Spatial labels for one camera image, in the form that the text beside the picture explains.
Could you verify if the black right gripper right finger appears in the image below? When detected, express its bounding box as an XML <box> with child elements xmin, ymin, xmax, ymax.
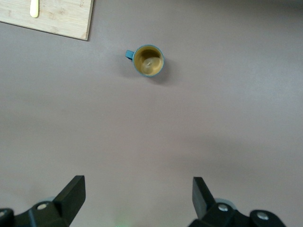
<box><xmin>188</xmin><ymin>176</ymin><xmax>287</xmax><ymax>227</ymax></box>

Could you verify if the brown table cover sheet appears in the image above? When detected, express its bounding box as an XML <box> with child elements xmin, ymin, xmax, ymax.
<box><xmin>0</xmin><ymin>0</ymin><xmax>303</xmax><ymax>227</ymax></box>

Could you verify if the bamboo cutting board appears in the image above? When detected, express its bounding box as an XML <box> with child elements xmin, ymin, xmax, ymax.
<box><xmin>0</xmin><ymin>0</ymin><xmax>94</xmax><ymax>41</ymax></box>

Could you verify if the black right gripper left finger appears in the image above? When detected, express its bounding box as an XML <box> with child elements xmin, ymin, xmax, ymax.
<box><xmin>0</xmin><ymin>175</ymin><xmax>86</xmax><ymax>227</ymax></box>

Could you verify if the yellow plastic fork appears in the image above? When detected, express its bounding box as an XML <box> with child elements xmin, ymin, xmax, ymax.
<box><xmin>29</xmin><ymin>0</ymin><xmax>40</xmax><ymax>18</ymax></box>

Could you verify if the teal mug with yellow inside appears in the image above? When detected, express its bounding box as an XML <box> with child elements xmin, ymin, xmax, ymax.
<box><xmin>125</xmin><ymin>44</ymin><xmax>165</xmax><ymax>78</ymax></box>

